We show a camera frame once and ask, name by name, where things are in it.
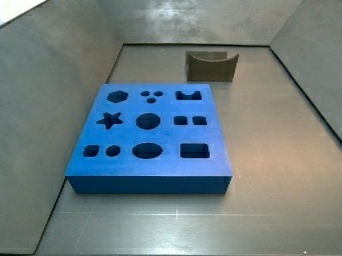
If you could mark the blue foam shape board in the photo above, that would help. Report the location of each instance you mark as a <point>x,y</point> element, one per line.
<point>152,140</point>

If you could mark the black curved stand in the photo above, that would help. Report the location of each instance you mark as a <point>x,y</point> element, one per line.
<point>211,66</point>

